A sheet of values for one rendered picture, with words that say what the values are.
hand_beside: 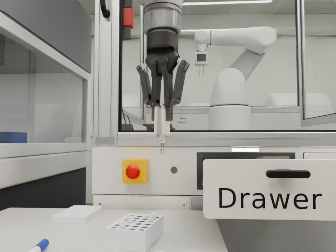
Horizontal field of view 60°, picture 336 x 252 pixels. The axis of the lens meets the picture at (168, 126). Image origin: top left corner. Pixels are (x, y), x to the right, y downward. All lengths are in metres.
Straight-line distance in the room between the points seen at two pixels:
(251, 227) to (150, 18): 0.65
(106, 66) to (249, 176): 0.58
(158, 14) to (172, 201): 0.53
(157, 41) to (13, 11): 0.70
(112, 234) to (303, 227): 0.60
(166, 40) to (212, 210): 0.37
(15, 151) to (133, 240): 0.73
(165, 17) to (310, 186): 0.45
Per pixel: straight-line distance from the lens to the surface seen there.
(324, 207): 0.62
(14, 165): 1.20
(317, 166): 0.61
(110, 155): 0.92
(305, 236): 1.00
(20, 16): 1.29
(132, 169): 0.84
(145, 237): 0.57
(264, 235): 0.96
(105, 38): 0.99
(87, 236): 0.68
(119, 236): 0.59
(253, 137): 0.91
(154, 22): 0.68
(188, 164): 0.90
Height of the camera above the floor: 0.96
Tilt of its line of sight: 3 degrees up
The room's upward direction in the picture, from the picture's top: straight up
